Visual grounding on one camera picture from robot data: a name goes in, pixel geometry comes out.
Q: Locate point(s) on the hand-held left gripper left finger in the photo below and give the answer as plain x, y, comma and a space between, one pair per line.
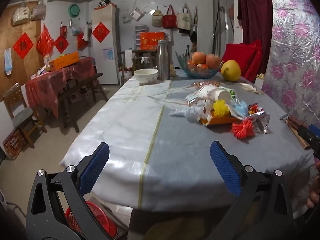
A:
96, 165

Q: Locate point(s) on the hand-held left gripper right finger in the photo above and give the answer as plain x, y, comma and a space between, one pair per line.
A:
225, 170

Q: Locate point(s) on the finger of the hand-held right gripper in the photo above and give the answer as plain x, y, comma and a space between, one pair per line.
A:
306, 133

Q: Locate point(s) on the red plastic basket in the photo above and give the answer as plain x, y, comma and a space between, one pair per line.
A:
97, 215

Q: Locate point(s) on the green and white packet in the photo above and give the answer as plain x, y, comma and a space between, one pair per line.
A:
192, 98

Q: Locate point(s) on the clear snack bag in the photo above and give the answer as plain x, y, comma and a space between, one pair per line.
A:
207, 83

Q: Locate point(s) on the person's right hand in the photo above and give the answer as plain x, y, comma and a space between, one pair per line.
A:
315, 195

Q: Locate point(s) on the brown packet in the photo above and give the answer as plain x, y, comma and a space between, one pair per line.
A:
296, 132

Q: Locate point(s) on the red pompom ball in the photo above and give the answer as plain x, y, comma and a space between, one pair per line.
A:
243, 128

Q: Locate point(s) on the white and grey tablecloth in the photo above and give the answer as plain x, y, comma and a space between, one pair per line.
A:
125, 130

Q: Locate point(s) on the silver red snack wrapper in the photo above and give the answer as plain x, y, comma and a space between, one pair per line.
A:
260, 118

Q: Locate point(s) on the orange packet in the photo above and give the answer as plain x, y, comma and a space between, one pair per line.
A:
220, 121

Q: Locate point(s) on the yellow pompom ball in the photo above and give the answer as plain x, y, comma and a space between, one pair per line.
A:
221, 108

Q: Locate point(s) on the blue face mask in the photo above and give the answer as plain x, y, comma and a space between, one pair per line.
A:
239, 108

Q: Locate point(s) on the clear plastic bag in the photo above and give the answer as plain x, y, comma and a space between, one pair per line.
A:
186, 111

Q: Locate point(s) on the white crumpled wrapper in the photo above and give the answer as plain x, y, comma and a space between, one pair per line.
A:
250, 87

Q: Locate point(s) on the white paper cup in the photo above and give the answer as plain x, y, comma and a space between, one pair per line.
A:
213, 93

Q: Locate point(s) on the floral foil sheet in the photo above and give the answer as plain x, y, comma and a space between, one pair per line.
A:
295, 55

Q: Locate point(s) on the dark wooden bench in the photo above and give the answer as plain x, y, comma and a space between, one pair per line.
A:
80, 82

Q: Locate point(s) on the printed cardboard box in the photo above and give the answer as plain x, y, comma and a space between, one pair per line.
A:
13, 143

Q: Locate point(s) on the wooden chair grey cushion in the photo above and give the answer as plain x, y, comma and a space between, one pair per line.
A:
22, 116

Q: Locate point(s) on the red plastic table cover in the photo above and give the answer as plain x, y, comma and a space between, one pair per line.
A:
50, 85

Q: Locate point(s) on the yellow pomelo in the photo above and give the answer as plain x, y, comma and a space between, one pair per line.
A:
230, 71

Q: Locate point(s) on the glass fruit bowl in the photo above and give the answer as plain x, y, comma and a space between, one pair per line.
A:
200, 73

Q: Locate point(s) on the white refrigerator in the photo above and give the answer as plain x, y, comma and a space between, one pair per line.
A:
105, 65

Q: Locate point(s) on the red cushion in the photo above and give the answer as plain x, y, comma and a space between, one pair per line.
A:
240, 57

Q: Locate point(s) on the white bowl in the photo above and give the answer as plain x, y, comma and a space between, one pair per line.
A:
145, 76

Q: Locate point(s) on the orange long box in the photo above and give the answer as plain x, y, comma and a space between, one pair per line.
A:
63, 62

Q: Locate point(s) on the white cloth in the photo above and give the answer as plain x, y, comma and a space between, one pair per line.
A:
128, 58

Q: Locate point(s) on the blue white sticker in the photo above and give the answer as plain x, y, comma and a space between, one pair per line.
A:
108, 54

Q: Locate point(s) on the small wooden rack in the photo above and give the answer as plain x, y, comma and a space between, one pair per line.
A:
140, 55

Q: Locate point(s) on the steel bottle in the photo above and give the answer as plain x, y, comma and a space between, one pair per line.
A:
163, 62

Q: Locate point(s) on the red diamond poster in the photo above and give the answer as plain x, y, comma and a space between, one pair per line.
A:
100, 32
23, 45
61, 44

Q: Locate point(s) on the dark red garment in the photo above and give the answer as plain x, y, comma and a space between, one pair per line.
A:
255, 17

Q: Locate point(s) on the red plastic bag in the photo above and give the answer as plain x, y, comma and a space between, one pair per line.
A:
44, 41

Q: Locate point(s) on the red gift box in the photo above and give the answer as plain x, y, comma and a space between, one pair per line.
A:
152, 41

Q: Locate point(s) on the blue mask packet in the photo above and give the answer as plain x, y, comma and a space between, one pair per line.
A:
8, 61

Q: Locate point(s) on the grey drawer rack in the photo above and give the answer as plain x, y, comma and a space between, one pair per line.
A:
140, 33

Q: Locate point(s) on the cream tote bag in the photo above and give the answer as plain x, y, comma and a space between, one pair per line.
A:
183, 20

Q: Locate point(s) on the green plastic basin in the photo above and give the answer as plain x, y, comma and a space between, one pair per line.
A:
74, 10

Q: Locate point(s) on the beige round bag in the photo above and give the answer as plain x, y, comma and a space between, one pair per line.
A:
157, 18

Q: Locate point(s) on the red tote bag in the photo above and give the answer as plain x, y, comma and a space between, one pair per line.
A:
169, 21

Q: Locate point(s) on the black white plush toy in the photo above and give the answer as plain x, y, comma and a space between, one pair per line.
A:
104, 1

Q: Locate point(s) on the translucent plastic bag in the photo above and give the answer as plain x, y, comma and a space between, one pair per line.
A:
38, 11

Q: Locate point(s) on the white handbag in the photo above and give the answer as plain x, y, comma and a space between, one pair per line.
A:
21, 15

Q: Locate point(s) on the wooden wall board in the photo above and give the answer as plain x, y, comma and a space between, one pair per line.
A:
15, 75

